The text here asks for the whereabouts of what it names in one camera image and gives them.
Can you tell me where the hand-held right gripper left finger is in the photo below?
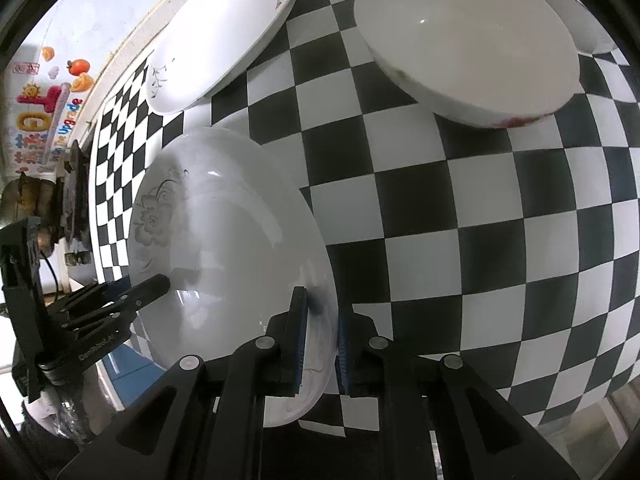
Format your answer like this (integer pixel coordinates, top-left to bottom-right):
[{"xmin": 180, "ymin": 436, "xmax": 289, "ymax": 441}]
[{"xmin": 57, "ymin": 286, "xmax": 308, "ymax": 480}]

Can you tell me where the black gas stove burner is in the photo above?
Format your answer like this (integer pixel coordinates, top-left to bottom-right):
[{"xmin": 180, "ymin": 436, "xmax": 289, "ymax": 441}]
[{"xmin": 57, "ymin": 137, "xmax": 96, "ymax": 241}]

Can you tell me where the grey floral white plate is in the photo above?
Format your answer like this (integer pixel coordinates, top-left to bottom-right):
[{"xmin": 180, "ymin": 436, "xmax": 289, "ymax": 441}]
[{"xmin": 126, "ymin": 127, "xmax": 337, "ymax": 428}]

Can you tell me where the colourful fruit wall sticker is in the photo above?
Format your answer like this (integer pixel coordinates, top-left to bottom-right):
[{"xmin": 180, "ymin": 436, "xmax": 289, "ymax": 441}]
[{"xmin": 10, "ymin": 45, "xmax": 93, "ymax": 171}]

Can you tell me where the black cable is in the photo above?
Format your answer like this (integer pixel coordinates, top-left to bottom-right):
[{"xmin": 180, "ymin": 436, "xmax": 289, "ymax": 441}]
[{"xmin": 41, "ymin": 252, "xmax": 61, "ymax": 295}]

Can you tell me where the brown pot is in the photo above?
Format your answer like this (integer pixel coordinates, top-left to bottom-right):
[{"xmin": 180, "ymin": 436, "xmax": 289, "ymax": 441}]
[{"xmin": 0, "ymin": 172, "xmax": 63, "ymax": 256}]

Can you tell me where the small white bowl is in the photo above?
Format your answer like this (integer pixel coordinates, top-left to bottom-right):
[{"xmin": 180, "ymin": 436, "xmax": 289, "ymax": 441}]
[{"xmin": 510, "ymin": 0, "xmax": 621, "ymax": 56}]

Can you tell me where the large white bowl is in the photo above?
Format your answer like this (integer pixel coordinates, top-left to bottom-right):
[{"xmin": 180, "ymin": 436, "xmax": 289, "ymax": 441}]
[{"xmin": 352, "ymin": 0, "xmax": 581, "ymax": 130}]

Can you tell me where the white floral ceramic bowl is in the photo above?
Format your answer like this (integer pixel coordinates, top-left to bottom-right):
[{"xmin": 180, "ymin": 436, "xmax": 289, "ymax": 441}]
[{"xmin": 145, "ymin": 0, "xmax": 301, "ymax": 116}]

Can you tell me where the black and white checkered mat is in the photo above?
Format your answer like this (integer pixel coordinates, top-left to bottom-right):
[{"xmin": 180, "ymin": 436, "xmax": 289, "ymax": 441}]
[{"xmin": 87, "ymin": 0, "xmax": 640, "ymax": 433}]

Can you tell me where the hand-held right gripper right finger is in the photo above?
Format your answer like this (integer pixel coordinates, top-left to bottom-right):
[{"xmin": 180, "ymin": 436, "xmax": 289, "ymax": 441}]
[{"xmin": 337, "ymin": 310, "xmax": 581, "ymax": 480}]

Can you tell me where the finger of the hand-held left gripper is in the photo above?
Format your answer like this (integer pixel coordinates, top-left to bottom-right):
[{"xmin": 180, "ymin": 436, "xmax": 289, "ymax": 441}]
[
  {"xmin": 50, "ymin": 281, "xmax": 135, "ymax": 322},
  {"xmin": 37, "ymin": 275, "xmax": 172, "ymax": 382}
]

